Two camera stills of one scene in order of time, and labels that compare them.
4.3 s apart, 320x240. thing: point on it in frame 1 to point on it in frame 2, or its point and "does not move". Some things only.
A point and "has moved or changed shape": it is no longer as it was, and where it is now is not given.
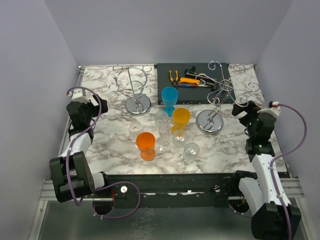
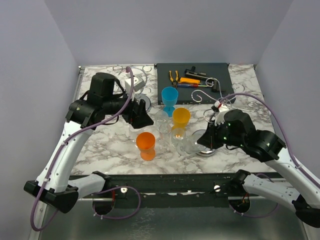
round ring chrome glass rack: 131,81 does not move
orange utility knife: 188,80 does not move
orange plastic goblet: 145,141 does not move
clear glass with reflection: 179,138 does not move
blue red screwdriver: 187,85 does not move
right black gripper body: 249,120 to 221,134
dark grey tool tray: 197,83 does not move
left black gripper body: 91,111 to 134,100
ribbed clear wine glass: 191,151 has moved or changed shape
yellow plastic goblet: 181,117 does not move
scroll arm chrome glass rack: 210,121 to 202,136
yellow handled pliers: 174,83 does not move
